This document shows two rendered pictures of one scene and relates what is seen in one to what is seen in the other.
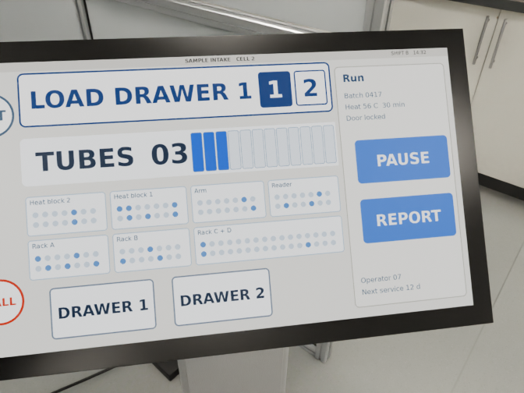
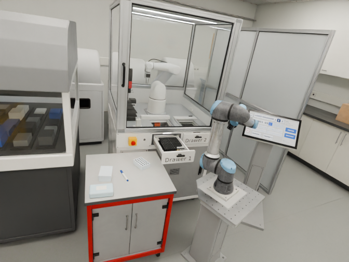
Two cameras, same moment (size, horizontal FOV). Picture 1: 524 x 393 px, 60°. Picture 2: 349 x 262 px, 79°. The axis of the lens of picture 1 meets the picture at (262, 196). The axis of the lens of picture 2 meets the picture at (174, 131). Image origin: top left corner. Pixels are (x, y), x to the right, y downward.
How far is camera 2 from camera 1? 1.93 m
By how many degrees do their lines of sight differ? 25
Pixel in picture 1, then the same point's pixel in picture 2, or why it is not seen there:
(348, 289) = (281, 140)
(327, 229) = (280, 134)
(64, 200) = not seen: hidden behind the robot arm
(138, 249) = (260, 130)
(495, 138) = (339, 167)
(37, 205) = not seen: hidden behind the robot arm
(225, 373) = (260, 155)
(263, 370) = (265, 156)
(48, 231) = not seen: hidden behind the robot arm
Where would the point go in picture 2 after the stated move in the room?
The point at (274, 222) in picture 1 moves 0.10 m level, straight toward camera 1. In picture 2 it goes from (274, 132) to (273, 134)
